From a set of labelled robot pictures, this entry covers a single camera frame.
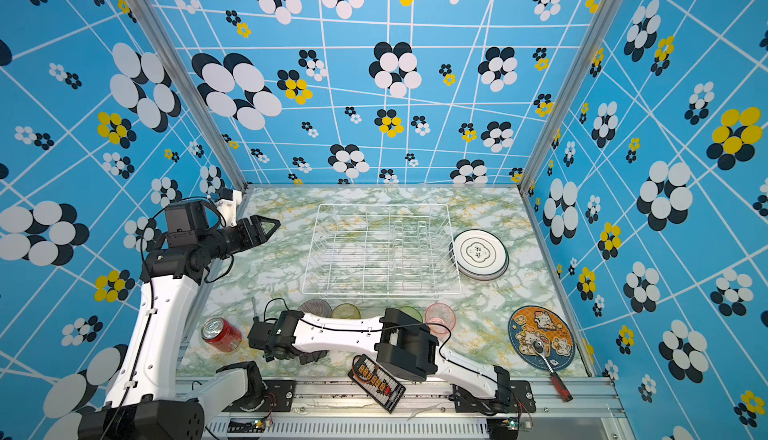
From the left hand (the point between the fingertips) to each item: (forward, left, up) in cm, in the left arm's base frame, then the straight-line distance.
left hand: (271, 224), depth 73 cm
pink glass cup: (-10, -45, -32) cm, 56 cm away
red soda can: (-20, +13, -19) cm, 31 cm away
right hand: (-17, -9, -27) cm, 33 cm away
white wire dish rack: (+11, -27, -28) cm, 41 cm away
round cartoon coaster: (-14, -70, -28) cm, 76 cm away
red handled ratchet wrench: (-21, -70, -28) cm, 78 cm away
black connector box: (-29, -26, -26) cm, 47 cm away
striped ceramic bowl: (-11, -8, -25) cm, 28 cm away
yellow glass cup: (-13, -17, -23) cm, 31 cm away
